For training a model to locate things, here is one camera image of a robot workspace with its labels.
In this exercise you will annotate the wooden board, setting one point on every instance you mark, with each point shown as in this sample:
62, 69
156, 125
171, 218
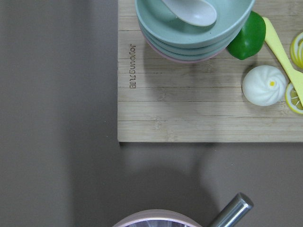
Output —
164, 101

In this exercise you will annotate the pink bottom bowl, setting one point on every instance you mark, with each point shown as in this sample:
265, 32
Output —
179, 60

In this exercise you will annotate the pink bowl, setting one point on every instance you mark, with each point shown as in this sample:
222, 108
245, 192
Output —
157, 218
179, 60

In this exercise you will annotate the green bowl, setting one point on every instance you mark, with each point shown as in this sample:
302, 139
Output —
161, 23
188, 53

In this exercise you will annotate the green top bowl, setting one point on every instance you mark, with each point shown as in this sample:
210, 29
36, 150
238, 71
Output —
161, 23

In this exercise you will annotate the white ceramic spoon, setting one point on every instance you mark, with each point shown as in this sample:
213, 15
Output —
194, 12

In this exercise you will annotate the green lime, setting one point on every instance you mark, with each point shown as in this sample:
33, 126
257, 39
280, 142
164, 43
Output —
250, 39

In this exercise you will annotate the metal ice scoop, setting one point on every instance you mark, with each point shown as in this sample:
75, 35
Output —
233, 212

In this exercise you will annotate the lemon slice back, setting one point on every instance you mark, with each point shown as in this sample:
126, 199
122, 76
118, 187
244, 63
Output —
292, 99

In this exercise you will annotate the lemon slice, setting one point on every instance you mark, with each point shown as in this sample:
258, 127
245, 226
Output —
292, 99
296, 50

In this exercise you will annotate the yellow plastic knife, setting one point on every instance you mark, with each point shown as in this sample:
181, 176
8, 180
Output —
274, 43

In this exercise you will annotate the lemon slice front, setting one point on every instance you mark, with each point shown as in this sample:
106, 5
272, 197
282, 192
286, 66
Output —
296, 50

